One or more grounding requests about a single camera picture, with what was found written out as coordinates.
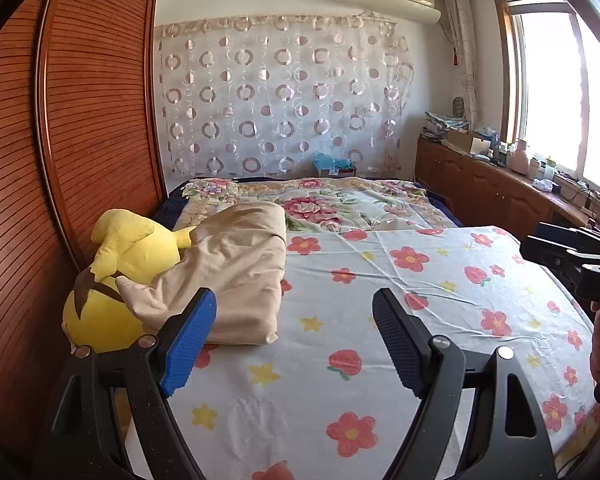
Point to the red flower print bedsheet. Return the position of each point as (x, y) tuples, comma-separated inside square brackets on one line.
[(330, 320)]

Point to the long wooden cabinet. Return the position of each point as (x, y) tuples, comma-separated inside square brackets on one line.
[(480, 185)]

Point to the crumpled pale purple bag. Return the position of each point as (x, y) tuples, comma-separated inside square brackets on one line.
[(544, 185)]

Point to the floral blanket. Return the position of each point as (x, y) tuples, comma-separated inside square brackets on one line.
[(310, 205)]

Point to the beige printed t-shirt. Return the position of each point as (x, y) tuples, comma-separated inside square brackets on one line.
[(240, 280)]

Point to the pink bottle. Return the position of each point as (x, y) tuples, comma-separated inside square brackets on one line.
[(519, 160)]

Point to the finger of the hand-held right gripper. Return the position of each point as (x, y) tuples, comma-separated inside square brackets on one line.
[(555, 255), (570, 235)]

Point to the circle-patterned sheer curtain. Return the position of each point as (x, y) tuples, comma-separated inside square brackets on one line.
[(280, 100)]

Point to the patterned window curtain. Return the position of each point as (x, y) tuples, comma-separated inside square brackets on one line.
[(462, 50)]

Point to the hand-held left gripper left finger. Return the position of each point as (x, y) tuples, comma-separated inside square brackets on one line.
[(190, 345)]

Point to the wood-framed window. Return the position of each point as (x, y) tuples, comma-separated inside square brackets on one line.
[(550, 85)]

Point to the stack of folded papers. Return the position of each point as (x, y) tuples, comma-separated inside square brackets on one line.
[(445, 122)]

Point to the open cardboard box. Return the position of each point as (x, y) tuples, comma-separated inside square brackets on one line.
[(462, 140)]

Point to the dark oval object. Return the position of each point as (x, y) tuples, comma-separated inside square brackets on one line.
[(458, 108)]

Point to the wooden slatted wardrobe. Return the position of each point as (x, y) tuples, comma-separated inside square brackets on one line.
[(90, 110)]

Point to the white carton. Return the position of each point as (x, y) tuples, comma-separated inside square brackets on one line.
[(480, 147)]

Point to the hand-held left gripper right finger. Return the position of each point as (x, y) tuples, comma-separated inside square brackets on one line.
[(395, 340)]

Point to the blue plastic bag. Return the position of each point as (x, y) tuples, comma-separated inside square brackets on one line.
[(332, 161)]

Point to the small cardboard box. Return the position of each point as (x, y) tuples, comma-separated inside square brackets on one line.
[(337, 173)]

